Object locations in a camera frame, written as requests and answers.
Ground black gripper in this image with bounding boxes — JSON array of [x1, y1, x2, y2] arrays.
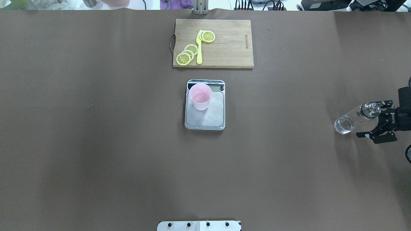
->
[[356, 79, 411, 144]]

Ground glass sauce bottle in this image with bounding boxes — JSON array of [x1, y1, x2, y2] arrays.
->
[[334, 101, 386, 134]]

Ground pink plastic cup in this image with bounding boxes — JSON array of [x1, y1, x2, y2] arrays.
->
[[189, 83, 212, 111]]

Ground silver kitchen scale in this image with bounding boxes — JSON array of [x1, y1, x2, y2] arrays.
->
[[184, 79, 226, 131]]

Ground wooden cutting board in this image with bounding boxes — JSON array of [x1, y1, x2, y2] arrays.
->
[[173, 19, 254, 69]]

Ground yellow plastic knife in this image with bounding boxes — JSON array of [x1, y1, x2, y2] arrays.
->
[[196, 30, 203, 65]]

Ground purple cloth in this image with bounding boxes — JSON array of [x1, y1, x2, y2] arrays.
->
[[159, 0, 194, 10]]

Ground aluminium frame post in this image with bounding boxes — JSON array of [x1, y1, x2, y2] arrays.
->
[[193, 0, 209, 15]]

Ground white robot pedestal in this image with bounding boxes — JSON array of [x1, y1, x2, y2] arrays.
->
[[157, 220, 242, 231]]

